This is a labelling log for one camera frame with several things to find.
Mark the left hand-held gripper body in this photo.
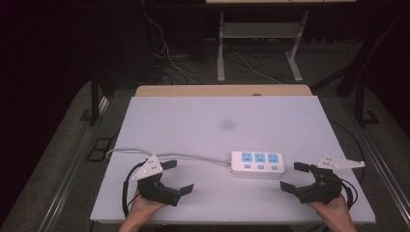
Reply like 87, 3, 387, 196
131, 155, 182, 208

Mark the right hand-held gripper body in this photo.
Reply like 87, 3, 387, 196
294, 154, 366, 205

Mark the person's left hand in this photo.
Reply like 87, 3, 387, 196
128, 189, 169, 223

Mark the person's right hand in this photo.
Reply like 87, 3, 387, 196
306, 194, 352, 224

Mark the white power strip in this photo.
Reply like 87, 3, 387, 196
227, 150, 286, 178

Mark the white foam board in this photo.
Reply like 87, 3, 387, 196
89, 95, 377, 225

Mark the black metal stand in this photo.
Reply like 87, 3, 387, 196
353, 76, 382, 128

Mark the wooden table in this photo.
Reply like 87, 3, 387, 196
134, 84, 313, 98

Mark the grey power strip cable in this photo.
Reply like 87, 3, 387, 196
104, 147, 232, 168

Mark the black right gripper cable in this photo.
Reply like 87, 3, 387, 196
339, 178, 360, 209

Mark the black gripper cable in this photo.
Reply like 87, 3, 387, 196
339, 178, 360, 209
121, 160, 147, 218

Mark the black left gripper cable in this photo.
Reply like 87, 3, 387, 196
121, 160, 147, 218

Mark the black floor cable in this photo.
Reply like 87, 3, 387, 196
328, 119, 367, 187

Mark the white floor cable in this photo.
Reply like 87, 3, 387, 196
231, 50, 283, 85
142, 12, 202, 85

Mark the grey metal desk frame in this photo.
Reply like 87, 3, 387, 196
216, 10, 310, 84

